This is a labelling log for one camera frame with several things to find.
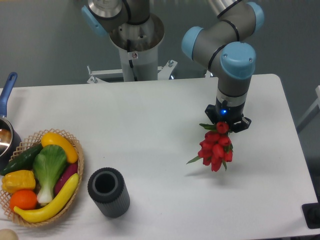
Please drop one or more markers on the dark grey ribbed vase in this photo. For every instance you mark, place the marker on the dark grey ribbed vase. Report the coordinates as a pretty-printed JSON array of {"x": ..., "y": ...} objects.
[{"x": 107, "y": 188}]

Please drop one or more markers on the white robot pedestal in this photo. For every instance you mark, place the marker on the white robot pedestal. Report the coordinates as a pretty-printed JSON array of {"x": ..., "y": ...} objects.
[{"x": 138, "y": 51}]

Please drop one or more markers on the yellow bell pepper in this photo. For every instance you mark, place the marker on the yellow bell pepper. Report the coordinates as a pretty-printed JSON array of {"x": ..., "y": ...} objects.
[{"x": 18, "y": 180}]

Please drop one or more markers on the blue handled saucepan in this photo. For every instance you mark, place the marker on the blue handled saucepan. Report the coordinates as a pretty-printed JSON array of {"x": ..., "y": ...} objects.
[{"x": 9, "y": 138}]

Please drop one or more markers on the white frame at right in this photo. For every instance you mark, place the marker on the white frame at right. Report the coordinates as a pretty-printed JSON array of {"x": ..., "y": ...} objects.
[{"x": 310, "y": 113}]

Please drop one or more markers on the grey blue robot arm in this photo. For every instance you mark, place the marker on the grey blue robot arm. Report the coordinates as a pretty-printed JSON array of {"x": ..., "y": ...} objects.
[{"x": 221, "y": 49}]

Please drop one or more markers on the red tulip bouquet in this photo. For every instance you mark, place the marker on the red tulip bouquet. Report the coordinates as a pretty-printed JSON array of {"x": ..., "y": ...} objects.
[{"x": 216, "y": 148}]

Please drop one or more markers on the green cucumber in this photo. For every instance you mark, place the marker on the green cucumber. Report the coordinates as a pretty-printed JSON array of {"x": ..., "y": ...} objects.
[{"x": 23, "y": 161}]

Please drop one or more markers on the woven wicker basket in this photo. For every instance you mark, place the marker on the woven wicker basket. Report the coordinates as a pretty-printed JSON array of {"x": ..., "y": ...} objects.
[{"x": 32, "y": 141}]

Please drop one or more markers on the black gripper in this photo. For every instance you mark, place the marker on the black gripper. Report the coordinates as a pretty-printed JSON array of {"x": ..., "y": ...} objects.
[{"x": 230, "y": 110}]

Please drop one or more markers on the purple eggplant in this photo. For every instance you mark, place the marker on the purple eggplant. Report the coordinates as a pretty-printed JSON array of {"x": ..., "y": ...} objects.
[{"x": 68, "y": 172}]

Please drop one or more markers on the yellow squash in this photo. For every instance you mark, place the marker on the yellow squash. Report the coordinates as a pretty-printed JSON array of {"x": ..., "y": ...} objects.
[{"x": 52, "y": 138}]

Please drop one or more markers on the black device at table edge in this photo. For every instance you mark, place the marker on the black device at table edge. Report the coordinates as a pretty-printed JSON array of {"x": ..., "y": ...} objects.
[{"x": 311, "y": 212}]

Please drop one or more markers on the orange fruit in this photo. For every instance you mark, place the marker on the orange fruit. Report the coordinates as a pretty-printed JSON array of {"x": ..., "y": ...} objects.
[{"x": 23, "y": 199}]

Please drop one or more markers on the yellow banana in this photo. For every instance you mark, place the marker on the yellow banana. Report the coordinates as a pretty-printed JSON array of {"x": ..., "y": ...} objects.
[{"x": 54, "y": 207}]

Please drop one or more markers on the green bok choy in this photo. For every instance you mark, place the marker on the green bok choy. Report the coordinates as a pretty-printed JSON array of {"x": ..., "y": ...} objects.
[{"x": 47, "y": 167}]

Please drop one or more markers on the beige round object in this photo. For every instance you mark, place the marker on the beige round object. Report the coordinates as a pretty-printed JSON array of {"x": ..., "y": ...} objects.
[{"x": 8, "y": 234}]

